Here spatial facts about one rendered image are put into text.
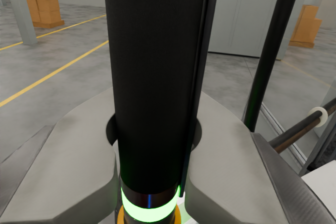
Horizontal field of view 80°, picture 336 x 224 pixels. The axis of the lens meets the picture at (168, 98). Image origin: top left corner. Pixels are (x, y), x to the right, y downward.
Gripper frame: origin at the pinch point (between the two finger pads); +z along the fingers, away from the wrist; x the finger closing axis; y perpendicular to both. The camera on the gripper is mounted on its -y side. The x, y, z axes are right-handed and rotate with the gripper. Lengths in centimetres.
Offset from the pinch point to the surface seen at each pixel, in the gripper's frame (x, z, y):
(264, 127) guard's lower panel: 71, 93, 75
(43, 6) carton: -396, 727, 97
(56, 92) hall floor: -168, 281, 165
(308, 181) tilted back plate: 38, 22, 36
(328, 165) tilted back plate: 42, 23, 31
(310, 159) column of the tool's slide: 55, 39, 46
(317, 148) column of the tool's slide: 55, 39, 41
